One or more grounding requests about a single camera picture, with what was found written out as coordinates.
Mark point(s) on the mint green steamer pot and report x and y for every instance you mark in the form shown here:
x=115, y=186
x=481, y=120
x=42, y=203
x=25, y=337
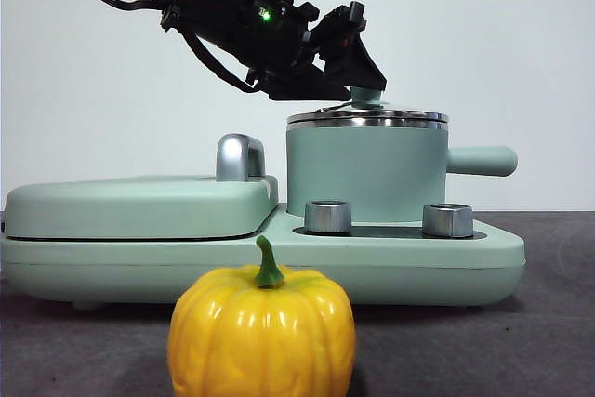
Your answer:
x=367, y=169

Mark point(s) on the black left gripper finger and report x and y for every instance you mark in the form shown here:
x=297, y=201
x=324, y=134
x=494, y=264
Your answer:
x=307, y=90
x=355, y=67

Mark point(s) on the silver control knob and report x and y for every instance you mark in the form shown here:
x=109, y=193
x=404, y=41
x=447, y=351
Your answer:
x=447, y=220
x=327, y=218

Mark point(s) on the yellow toy pumpkin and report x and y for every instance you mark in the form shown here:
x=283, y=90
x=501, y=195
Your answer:
x=260, y=336

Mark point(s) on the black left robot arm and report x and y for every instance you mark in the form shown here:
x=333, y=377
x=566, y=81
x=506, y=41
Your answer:
x=223, y=11

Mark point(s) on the glass lid with green knob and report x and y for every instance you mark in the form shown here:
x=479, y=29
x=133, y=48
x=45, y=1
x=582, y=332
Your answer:
x=367, y=98

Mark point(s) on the mint green breakfast machine base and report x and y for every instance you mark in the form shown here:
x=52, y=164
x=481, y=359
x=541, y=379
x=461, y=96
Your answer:
x=325, y=271

